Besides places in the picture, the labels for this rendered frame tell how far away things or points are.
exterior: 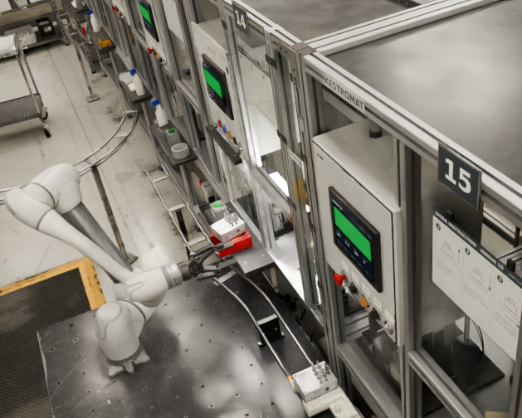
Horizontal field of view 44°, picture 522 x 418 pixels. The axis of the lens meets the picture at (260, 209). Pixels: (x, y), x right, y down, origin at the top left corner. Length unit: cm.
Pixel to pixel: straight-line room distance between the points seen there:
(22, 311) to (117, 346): 177
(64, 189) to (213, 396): 100
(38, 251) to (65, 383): 214
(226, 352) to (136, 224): 223
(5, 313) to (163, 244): 111
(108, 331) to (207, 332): 44
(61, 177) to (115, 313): 58
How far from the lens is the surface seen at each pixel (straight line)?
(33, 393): 391
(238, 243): 285
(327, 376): 231
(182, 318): 298
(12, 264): 491
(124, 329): 272
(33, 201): 260
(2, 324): 443
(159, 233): 468
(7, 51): 616
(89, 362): 295
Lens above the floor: 271
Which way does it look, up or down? 35 degrees down
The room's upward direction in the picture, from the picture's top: 10 degrees counter-clockwise
